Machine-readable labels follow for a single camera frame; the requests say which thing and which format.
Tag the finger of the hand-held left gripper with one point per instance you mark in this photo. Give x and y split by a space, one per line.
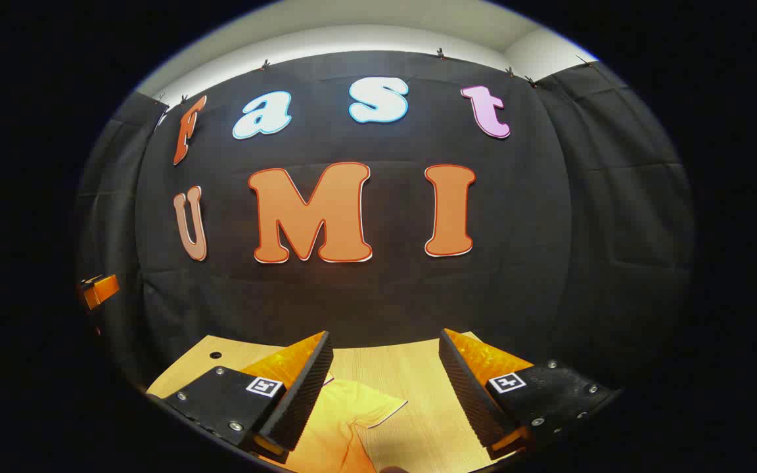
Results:
101 290

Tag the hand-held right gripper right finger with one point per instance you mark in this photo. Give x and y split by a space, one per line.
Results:
467 394

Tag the orange T-shirt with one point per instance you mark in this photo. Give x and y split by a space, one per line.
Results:
332 427

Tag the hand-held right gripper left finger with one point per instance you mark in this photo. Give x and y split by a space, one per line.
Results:
299 401

